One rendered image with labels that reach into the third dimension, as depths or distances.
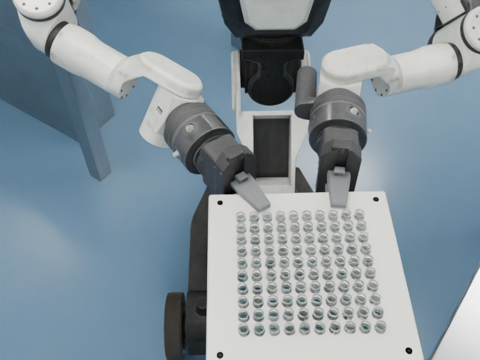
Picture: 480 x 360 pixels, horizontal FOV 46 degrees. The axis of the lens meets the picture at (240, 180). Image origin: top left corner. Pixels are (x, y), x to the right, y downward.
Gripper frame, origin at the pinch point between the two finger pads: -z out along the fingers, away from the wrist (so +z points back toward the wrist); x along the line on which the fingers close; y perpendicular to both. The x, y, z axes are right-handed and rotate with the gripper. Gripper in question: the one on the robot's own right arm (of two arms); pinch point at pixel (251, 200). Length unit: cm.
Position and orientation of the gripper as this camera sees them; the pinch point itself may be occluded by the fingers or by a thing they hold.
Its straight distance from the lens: 78.3
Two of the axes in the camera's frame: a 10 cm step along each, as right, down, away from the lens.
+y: -8.3, 4.2, -3.5
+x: 0.0, 6.5, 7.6
